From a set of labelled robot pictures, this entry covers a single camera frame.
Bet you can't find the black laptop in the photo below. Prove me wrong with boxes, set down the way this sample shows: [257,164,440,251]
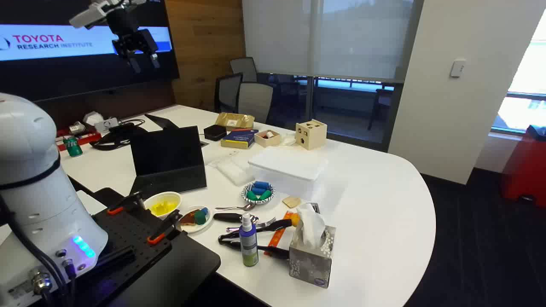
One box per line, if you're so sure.
[128,125,209,199]

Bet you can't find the white rimmed glass bowl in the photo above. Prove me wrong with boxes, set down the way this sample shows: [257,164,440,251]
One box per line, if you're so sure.
[240,180,276,209]

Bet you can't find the white crumpled object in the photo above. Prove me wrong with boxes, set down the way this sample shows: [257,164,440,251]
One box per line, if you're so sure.
[80,110,107,129]

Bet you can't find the grey window roller blind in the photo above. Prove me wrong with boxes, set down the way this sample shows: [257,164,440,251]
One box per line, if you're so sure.
[240,0,315,79]
[314,0,418,86]

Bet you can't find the green can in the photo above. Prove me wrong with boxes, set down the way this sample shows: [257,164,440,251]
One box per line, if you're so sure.
[61,134,85,159]

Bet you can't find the orange handled pliers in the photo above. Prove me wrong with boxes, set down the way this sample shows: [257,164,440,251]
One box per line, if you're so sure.
[266,210,302,253]

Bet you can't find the small black box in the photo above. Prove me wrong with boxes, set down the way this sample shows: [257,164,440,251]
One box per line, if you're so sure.
[201,123,230,144]

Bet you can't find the red tool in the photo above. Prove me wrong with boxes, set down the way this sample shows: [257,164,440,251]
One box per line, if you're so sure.
[54,130,104,154]

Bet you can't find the grey patterned tissue box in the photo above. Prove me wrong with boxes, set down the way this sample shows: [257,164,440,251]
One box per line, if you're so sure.
[286,224,337,291]

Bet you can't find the brown cardboard box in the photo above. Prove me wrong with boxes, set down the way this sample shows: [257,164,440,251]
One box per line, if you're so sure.
[213,112,256,134]

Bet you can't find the wall television screen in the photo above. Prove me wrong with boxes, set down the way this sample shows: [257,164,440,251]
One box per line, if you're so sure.
[0,0,180,103]

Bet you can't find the red bin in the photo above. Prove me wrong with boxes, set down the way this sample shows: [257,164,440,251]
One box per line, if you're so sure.
[500,125,546,210]

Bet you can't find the white lidded plastic bin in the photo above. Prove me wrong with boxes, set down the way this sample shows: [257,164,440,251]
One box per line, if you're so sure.
[247,146,331,199]

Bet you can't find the small plate with coloured pieces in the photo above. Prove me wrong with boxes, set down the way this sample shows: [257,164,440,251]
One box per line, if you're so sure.
[177,205,215,236]

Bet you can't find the black mounting plate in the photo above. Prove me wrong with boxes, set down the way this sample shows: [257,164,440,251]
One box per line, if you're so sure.
[32,187,223,307]

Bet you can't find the wooden shape sorter cube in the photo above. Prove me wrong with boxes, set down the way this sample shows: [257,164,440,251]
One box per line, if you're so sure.
[293,118,329,152]

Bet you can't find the grey mesh office chair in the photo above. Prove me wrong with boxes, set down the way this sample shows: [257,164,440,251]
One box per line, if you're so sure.
[228,55,261,86]

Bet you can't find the black handled chrome tool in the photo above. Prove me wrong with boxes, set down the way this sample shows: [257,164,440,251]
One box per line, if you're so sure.
[211,210,247,226]

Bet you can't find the blue book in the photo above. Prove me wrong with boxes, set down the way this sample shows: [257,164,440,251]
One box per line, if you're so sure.
[218,129,259,152]

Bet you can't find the tan wooden tile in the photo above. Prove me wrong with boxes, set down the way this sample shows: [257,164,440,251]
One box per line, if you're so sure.
[281,195,303,210]

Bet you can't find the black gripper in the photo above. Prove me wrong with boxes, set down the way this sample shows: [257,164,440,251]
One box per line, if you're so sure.
[105,7,162,77]

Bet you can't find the white tissue paper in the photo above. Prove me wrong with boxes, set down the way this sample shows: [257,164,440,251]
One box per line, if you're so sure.
[293,202,329,250]

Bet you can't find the small spray bottle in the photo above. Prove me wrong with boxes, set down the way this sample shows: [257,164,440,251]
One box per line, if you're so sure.
[237,214,261,270]

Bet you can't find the clear plastic container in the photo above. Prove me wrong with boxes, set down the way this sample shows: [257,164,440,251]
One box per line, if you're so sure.
[215,154,256,188]

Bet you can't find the dark office chair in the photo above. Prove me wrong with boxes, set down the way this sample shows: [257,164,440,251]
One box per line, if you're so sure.
[213,72,244,113]

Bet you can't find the silver spoon handle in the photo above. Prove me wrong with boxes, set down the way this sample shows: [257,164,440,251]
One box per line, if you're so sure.
[213,202,256,214]

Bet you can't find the white light switch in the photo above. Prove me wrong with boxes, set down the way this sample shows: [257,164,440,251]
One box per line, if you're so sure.
[447,57,469,81]

